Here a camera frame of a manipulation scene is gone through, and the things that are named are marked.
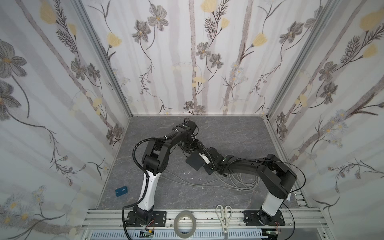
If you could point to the small blue box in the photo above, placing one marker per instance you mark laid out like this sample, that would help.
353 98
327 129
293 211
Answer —
121 191

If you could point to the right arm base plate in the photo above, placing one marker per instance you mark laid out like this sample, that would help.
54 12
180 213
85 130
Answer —
255 218

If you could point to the clear tape roll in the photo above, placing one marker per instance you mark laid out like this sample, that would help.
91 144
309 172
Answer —
185 225

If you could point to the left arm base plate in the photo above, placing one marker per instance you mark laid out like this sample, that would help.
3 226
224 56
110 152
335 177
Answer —
158 220

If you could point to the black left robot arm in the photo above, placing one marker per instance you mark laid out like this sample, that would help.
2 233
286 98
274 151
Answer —
152 155

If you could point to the white handled scissors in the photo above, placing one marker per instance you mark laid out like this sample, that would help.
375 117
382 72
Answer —
224 214

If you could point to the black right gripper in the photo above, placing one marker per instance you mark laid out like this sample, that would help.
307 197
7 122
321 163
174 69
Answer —
211 160

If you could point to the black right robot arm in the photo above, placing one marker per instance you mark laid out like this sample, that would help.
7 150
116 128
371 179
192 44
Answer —
277 176

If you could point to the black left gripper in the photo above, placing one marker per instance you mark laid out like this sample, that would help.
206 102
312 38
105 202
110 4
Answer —
193 147

